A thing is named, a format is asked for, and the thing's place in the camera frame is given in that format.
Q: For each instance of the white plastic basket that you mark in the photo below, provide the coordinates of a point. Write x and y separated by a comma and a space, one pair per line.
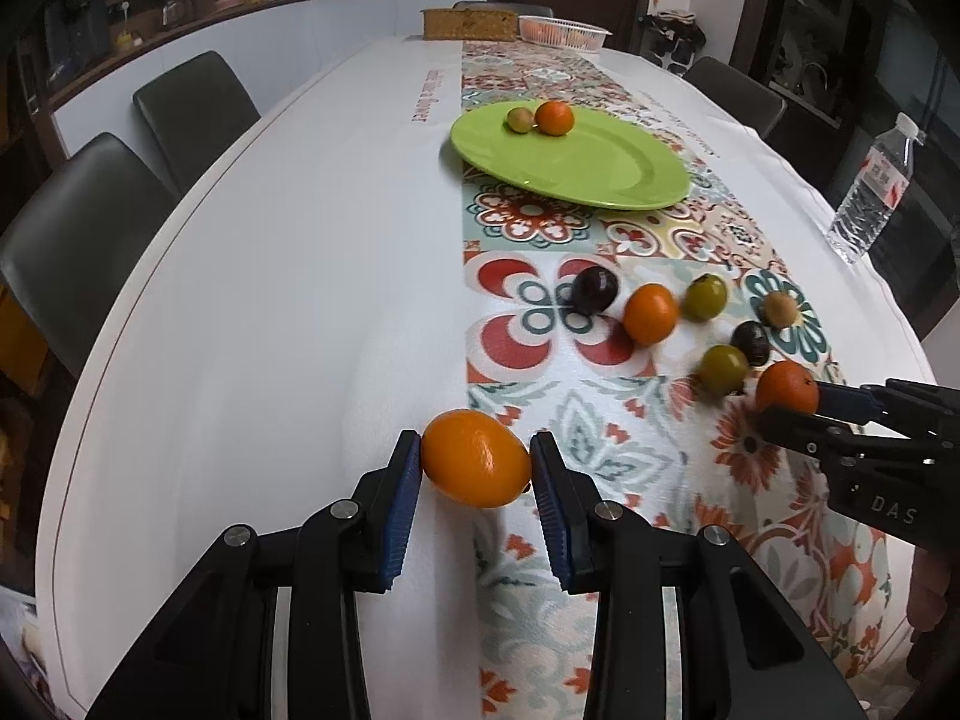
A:
566, 34

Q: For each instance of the dark grey dining chair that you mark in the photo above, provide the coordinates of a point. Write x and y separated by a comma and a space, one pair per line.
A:
739, 94
480, 5
195, 112
75, 240

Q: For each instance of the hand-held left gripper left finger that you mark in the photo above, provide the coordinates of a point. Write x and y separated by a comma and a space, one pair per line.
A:
405, 510

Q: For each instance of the storage rack with bags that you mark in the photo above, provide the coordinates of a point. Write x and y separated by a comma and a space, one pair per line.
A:
671, 41

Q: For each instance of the clear plastic water bottle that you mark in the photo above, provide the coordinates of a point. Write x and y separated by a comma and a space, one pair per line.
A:
870, 195

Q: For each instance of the white floral patterned tablecloth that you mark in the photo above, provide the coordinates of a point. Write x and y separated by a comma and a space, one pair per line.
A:
315, 330

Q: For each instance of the small yellow bottle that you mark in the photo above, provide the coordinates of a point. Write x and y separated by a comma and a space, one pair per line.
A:
125, 40

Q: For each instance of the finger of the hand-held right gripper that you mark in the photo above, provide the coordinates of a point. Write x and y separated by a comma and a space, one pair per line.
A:
844, 399
802, 431

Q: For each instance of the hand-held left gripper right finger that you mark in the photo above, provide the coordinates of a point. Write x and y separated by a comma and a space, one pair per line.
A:
551, 517

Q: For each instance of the round orange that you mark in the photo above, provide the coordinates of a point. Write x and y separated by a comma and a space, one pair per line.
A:
786, 388
651, 314
554, 118

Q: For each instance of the person's right hand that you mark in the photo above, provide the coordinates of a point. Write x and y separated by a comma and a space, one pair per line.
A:
930, 589

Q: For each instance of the brown wicker basket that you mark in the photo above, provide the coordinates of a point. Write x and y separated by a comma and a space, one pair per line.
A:
469, 24

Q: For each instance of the green plate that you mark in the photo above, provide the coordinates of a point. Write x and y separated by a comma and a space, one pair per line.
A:
585, 165

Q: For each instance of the dark purple plum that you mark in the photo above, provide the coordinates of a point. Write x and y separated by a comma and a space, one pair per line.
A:
751, 343
595, 290

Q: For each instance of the oval orange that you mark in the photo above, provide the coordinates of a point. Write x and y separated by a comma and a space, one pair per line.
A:
476, 457

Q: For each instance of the green plum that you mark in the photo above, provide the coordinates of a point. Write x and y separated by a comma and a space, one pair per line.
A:
705, 297
724, 370

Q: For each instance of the white counter cabinet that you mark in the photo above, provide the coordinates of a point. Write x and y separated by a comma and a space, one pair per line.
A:
315, 30

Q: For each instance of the kiwi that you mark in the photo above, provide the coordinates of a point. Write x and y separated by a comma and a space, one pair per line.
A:
781, 310
520, 120

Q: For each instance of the pile of small oranges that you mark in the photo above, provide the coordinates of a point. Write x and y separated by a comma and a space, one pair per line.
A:
551, 31

